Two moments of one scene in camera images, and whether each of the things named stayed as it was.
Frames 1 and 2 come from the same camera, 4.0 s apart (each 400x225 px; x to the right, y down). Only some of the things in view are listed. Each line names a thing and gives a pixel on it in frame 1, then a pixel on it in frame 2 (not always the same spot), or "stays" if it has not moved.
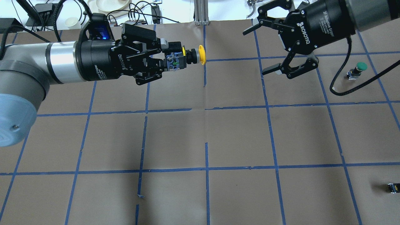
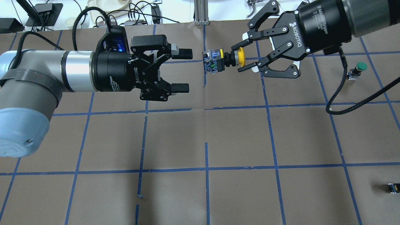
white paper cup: x=70 y=21 stays
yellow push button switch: x=178 y=60 to x=217 y=60
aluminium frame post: x=201 y=12 stays
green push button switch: x=356 y=72 stays
